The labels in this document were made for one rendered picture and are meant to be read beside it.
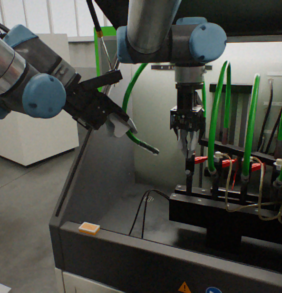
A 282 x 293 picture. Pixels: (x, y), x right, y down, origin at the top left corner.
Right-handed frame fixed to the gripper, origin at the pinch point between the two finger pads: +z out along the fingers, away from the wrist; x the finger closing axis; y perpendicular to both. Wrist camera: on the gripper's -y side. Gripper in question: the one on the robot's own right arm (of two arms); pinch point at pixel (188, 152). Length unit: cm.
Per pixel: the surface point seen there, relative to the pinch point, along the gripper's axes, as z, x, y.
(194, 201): 15.0, 2.8, 1.3
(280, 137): -3.8, 24.0, -10.2
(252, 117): -13.9, 16.1, 9.9
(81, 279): 35.0, -25.2, 22.9
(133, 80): -21.3, -12.6, 8.9
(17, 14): -88, -442, -407
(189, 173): 6.4, 0.6, 0.2
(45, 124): 63, -224, -196
